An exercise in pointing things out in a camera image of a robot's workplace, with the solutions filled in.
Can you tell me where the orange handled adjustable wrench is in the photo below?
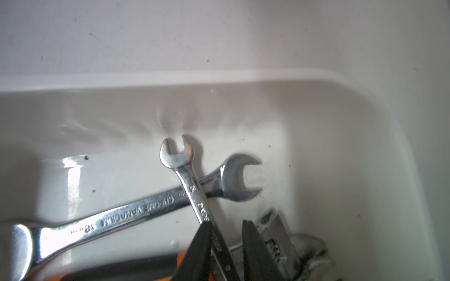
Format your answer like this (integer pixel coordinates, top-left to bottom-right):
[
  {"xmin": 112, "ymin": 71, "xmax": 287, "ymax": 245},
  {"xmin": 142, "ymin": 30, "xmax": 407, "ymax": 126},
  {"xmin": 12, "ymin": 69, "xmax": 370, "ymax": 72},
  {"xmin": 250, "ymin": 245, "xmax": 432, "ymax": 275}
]
[{"xmin": 57, "ymin": 209, "xmax": 335, "ymax": 281}]

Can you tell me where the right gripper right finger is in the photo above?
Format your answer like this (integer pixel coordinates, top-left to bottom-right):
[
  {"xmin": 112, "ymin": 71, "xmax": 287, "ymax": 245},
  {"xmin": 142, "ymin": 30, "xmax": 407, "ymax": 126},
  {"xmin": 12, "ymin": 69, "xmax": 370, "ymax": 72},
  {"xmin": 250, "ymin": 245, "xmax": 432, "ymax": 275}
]
[{"xmin": 242, "ymin": 220, "xmax": 284, "ymax": 281}]

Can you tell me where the white plastic storage box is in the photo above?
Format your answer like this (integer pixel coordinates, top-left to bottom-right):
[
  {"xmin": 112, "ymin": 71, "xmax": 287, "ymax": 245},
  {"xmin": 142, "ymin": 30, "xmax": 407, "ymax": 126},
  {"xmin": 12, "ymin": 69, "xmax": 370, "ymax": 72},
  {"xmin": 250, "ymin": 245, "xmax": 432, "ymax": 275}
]
[{"xmin": 1, "ymin": 69, "xmax": 445, "ymax": 281}]

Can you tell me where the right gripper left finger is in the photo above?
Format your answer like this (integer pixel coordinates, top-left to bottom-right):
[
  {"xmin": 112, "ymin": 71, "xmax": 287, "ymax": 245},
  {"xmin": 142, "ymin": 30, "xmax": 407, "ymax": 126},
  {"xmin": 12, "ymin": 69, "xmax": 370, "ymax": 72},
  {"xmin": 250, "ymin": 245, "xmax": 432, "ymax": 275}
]
[{"xmin": 171, "ymin": 221, "xmax": 212, "ymax": 281}]

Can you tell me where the small silver open-end wrench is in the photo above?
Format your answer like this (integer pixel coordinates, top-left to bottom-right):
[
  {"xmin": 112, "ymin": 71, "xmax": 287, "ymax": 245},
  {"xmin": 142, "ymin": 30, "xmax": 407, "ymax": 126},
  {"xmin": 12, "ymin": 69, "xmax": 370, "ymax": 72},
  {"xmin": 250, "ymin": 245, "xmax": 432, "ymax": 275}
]
[{"xmin": 159, "ymin": 135, "xmax": 240, "ymax": 281}]

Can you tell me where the long silver combination wrench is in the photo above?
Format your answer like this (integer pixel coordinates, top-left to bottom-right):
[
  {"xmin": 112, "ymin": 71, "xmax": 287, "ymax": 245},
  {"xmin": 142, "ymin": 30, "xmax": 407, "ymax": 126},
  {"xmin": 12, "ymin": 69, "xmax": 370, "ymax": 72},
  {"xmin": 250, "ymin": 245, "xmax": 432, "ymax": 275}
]
[{"xmin": 1, "ymin": 153, "xmax": 261, "ymax": 281}]

